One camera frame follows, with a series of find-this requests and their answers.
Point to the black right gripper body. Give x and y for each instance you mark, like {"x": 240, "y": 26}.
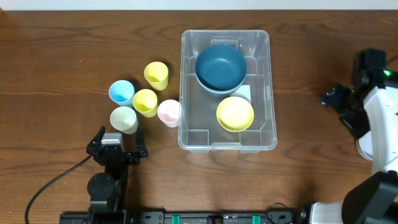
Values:
{"x": 339, "y": 101}

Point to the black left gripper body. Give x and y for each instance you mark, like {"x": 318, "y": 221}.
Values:
{"x": 125, "y": 156}

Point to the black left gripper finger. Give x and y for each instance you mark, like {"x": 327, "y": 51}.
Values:
{"x": 140, "y": 144}
{"x": 95, "y": 145}

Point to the yellow small bowl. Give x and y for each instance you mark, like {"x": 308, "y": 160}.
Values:
{"x": 235, "y": 114}

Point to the dark teal bowl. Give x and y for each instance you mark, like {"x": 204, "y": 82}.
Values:
{"x": 220, "y": 69}

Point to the white small bowl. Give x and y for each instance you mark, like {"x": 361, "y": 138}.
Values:
{"x": 364, "y": 147}

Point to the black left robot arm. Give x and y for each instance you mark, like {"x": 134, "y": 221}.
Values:
{"x": 106, "y": 189}

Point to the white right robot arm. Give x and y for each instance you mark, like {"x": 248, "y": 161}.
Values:
{"x": 368, "y": 110}

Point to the pale green cup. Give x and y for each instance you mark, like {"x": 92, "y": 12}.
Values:
{"x": 124, "y": 119}

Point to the yellow cup near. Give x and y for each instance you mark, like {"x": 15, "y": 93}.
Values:
{"x": 146, "y": 103}

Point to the yellow cup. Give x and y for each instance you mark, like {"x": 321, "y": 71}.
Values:
{"x": 157, "y": 74}
{"x": 146, "y": 103}

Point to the pink cup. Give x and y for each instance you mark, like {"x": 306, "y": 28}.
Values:
{"x": 169, "y": 113}

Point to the light blue cup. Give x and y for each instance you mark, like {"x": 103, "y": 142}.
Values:
{"x": 122, "y": 92}

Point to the clear plastic storage bin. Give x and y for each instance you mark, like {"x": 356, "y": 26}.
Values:
{"x": 199, "y": 130}

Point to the yellow cup far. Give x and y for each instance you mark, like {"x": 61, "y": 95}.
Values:
{"x": 157, "y": 74}

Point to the white label sticker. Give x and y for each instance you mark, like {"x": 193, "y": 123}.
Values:
{"x": 244, "y": 91}

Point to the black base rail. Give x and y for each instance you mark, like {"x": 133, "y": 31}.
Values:
{"x": 274, "y": 215}

